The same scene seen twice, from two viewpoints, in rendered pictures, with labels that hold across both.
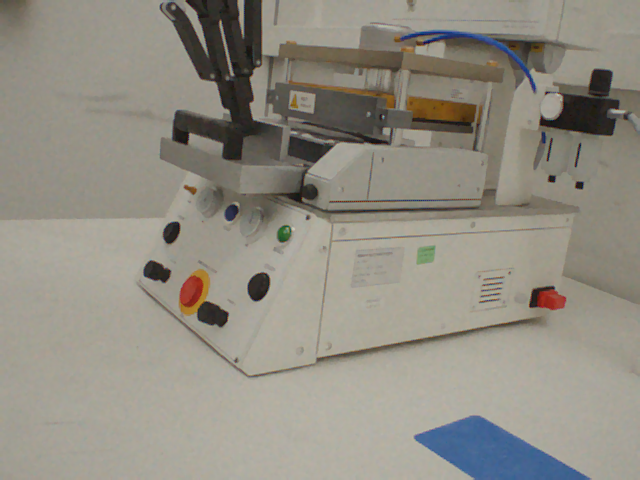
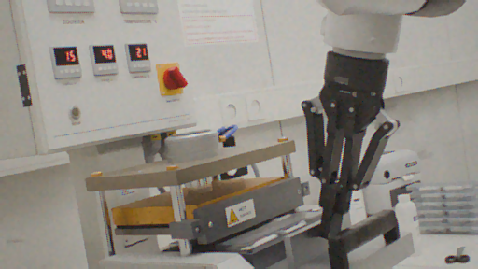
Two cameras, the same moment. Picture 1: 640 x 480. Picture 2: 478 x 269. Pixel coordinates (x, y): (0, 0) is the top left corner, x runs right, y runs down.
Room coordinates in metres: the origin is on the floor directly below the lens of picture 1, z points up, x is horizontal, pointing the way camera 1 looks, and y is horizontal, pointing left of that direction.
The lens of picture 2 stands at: (1.14, 0.93, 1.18)
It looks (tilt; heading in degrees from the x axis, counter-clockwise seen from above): 3 degrees down; 256
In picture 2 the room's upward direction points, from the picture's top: 9 degrees counter-clockwise
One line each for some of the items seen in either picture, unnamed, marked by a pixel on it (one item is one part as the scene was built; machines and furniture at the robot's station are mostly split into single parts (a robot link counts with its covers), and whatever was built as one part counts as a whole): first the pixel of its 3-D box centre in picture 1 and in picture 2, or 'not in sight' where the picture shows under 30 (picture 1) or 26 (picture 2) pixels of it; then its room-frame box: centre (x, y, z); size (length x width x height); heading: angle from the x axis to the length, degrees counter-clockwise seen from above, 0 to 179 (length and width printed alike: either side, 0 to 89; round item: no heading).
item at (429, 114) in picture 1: (385, 87); (203, 185); (0.96, -0.06, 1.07); 0.22 x 0.17 x 0.10; 37
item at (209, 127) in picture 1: (205, 133); (365, 237); (0.81, 0.15, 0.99); 0.15 x 0.02 x 0.04; 37
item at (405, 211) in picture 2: not in sight; (407, 224); (0.39, -0.56, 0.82); 0.05 x 0.05 x 0.14
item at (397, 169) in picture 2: not in sight; (372, 182); (0.29, -0.94, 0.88); 0.25 x 0.20 x 0.17; 117
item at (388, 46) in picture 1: (410, 77); (190, 174); (0.97, -0.09, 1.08); 0.31 x 0.24 x 0.13; 37
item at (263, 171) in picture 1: (299, 152); (277, 250); (0.89, 0.04, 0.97); 0.30 x 0.22 x 0.08; 127
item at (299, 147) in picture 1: (329, 144); (249, 242); (0.92, 0.00, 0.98); 0.20 x 0.17 x 0.03; 37
